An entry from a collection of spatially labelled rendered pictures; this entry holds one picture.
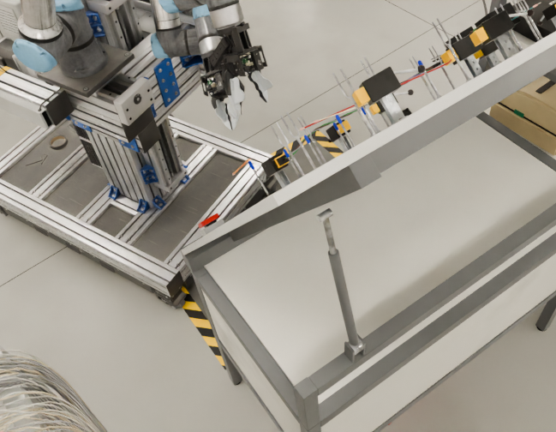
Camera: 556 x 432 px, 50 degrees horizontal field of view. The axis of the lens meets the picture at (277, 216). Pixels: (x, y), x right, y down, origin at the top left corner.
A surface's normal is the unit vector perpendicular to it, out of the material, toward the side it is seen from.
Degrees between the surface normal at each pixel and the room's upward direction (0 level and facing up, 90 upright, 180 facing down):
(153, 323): 0
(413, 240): 0
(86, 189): 0
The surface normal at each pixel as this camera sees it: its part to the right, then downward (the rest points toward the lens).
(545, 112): -0.79, 0.52
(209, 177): -0.09, -0.63
